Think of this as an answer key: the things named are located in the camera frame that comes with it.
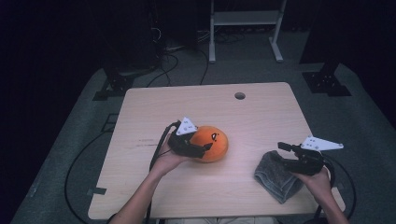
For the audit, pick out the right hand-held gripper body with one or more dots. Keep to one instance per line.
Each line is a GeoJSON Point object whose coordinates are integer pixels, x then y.
{"type": "Point", "coordinates": [308, 161]}

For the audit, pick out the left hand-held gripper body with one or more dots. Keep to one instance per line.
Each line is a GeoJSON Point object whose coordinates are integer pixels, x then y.
{"type": "Point", "coordinates": [182, 144]}

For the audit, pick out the orange plush toy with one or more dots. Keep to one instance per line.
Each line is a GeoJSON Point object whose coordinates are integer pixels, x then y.
{"type": "Point", "coordinates": [213, 144]}

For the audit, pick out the grey cloth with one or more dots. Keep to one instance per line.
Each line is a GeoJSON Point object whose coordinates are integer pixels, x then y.
{"type": "Point", "coordinates": [277, 179]}

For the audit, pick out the person's left hand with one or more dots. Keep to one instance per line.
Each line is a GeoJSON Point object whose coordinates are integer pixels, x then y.
{"type": "Point", "coordinates": [168, 160]}

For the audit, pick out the person's right hand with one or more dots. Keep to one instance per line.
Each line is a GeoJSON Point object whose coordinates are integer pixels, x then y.
{"type": "Point", "coordinates": [317, 183]}

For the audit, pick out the black stand base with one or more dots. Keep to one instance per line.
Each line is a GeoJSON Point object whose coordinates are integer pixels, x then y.
{"type": "Point", "coordinates": [113, 88]}
{"type": "Point", "coordinates": [325, 82]}

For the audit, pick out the grey tape strip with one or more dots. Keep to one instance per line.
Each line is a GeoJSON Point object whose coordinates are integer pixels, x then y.
{"type": "Point", "coordinates": [97, 191]}

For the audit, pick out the white metal stand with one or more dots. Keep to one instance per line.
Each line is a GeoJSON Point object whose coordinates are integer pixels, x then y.
{"type": "Point", "coordinates": [246, 18]}

